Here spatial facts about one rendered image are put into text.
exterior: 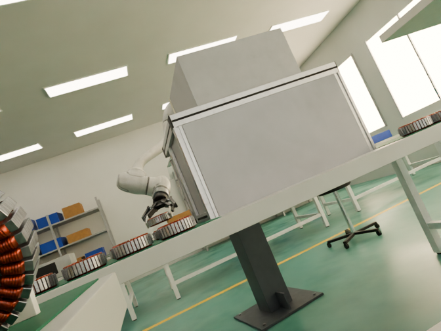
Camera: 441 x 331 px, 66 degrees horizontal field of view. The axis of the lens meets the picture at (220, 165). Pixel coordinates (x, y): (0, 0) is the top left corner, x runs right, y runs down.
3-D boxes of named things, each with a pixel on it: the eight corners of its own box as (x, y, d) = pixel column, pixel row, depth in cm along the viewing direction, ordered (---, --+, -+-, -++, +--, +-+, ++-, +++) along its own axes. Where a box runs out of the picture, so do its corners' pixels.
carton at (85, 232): (73, 243, 739) (70, 236, 741) (92, 236, 751) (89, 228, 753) (69, 243, 701) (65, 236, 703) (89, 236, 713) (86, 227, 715)
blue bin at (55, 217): (45, 230, 734) (42, 220, 736) (65, 222, 744) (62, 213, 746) (39, 229, 694) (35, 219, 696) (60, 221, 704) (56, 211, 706)
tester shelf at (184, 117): (165, 158, 154) (161, 149, 154) (292, 112, 172) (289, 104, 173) (172, 128, 112) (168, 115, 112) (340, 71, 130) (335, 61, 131)
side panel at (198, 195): (197, 223, 135) (167, 149, 138) (205, 220, 136) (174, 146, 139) (210, 220, 108) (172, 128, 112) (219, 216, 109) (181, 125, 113)
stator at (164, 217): (153, 226, 164) (149, 219, 164) (174, 217, 163) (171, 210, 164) (146, 228, 152) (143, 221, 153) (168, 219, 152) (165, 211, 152)
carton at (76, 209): (69, 220, 747) (65, 210, 749) (85, 214, 757) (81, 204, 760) (65, 219, 709) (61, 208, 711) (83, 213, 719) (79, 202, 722)
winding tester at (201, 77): (184, 139, 155) (168, 99, 157) (268, 110, 166) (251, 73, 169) (197, 108, 117) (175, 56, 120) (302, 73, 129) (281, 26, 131)
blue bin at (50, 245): (48, 253, 726) (45, 244, 728) (68, 245, 736) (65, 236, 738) (42, 255, 685) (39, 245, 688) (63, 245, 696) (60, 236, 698)
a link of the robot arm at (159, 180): (168, 203, 185) (144, 199, 182) (168, 190, 199) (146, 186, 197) (172, 185, 181) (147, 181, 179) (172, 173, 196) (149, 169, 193)
